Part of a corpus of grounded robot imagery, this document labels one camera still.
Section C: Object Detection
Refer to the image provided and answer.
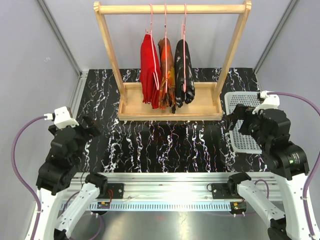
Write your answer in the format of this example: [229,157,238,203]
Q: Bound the red trousers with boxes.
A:
[139,34,162,109]

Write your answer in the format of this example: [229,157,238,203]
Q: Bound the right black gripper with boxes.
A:
[225,103,271,150]

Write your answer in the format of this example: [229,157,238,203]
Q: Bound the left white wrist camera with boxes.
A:
[43,106,79,129]

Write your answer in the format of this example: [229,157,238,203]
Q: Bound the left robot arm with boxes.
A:
[25,116,109,240]

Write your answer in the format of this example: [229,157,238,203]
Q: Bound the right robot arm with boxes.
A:
[226,104,320,240]

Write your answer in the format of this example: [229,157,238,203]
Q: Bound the black white patterned trousers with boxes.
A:
[174,39,196,108]

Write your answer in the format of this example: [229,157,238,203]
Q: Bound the white slotted cable duct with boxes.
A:
[86,201,231,212]

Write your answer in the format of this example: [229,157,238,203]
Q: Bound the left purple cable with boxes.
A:
[11,116,48,240]

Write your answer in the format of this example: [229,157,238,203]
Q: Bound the wooden clothes rack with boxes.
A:
[93,0,252,121]

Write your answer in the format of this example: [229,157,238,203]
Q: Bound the orange camouflage trousers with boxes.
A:
[158,38,176,114]

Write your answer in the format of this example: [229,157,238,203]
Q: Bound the aluminium mounting rail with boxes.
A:
[62,172,282,203]

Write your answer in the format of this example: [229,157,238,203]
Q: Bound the white plastic basket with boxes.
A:
[224,91,262,155]

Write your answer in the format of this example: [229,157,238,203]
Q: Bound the pink wire hanger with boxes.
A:
[181,3,187,93]
[164,3,168,93]
[146,4,160,90]

